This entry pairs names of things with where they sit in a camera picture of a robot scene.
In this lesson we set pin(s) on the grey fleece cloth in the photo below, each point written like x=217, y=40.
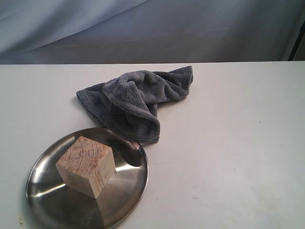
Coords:
x=127, y=105

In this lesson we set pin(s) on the light wooden cube block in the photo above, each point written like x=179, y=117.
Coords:
x=87, y=166

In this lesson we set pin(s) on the round stainless steel plate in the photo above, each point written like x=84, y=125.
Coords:
x=57, y=206

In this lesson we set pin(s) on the blue-grey backdrop cloth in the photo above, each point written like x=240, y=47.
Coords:
x=147, y=31

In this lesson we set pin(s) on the black backdrop stand pole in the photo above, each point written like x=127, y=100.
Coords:
x=297, y=43

